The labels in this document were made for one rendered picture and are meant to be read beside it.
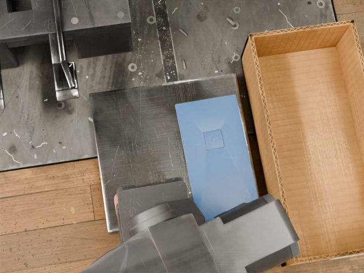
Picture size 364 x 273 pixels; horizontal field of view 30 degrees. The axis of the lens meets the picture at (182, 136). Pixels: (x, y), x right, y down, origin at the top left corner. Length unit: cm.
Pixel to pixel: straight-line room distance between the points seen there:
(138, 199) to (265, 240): 15
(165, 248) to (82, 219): 32
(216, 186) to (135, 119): 12
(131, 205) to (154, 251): 18
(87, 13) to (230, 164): 23
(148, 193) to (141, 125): 15
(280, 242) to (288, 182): 25
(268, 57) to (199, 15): 10
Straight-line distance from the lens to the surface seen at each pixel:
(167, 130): 76
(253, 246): 53
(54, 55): 73
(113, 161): 76
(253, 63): 75
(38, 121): 80
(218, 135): 76
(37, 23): 75
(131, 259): 43
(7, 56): 79
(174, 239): 46
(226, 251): 53
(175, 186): 63
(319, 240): 78
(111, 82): 80
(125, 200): 63
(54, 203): 77
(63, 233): 77
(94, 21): 74
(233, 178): 75
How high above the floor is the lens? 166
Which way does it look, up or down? 75 degrees down
